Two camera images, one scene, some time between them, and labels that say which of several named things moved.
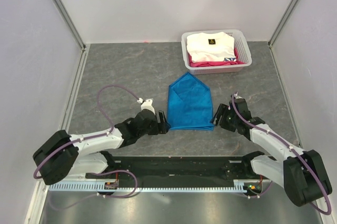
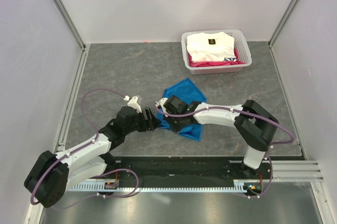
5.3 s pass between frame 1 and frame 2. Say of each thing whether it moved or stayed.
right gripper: moved
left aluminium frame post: stayed
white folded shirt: stayed
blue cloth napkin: moved
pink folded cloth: stayed
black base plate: stayed
